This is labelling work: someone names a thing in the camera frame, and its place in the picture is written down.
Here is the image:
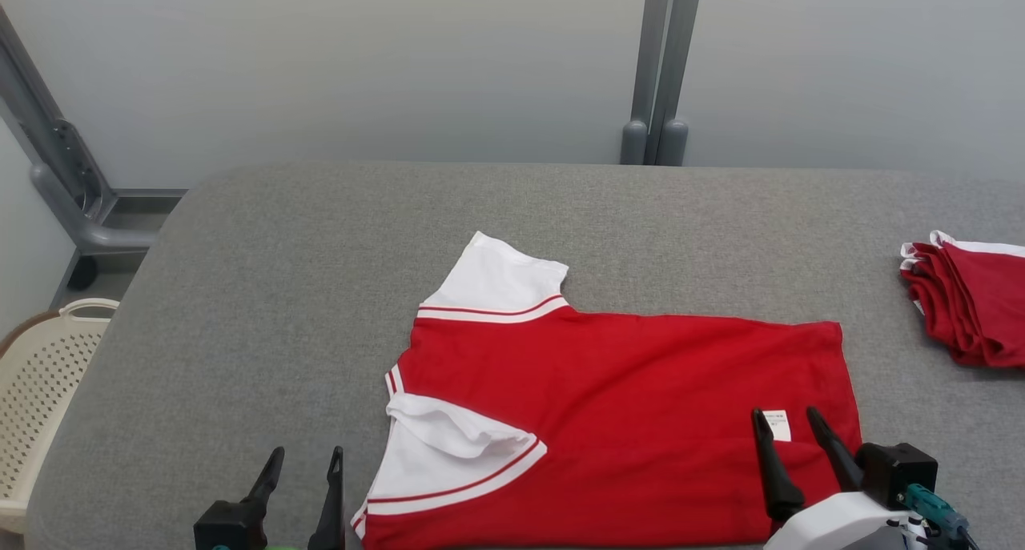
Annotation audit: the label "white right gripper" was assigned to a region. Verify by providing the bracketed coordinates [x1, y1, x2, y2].
[751, 407, 912, 550]

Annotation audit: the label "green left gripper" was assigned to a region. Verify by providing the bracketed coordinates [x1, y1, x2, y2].
[240, 446, 347, 550]

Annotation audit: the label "red and white jersey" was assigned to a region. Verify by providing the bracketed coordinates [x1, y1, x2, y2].
[351, 231, 863, 550]

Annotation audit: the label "red shorts with white stripe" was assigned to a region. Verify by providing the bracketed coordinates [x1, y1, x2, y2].
[899, 230, 1025, 369]

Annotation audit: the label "cream plastic laundry basket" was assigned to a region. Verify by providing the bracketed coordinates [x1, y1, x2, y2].
[0, 298, 121, 535]

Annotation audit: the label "teal right cable connector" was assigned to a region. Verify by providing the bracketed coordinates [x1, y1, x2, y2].
[897, 484, 970, 539]

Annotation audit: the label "grey metal frame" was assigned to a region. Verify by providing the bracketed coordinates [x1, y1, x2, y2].
[0, 6, 189, 311]

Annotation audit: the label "grey metal post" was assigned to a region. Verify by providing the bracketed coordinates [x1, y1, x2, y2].
[621, 0, 672, 165]
[649, 0, 705, 167]

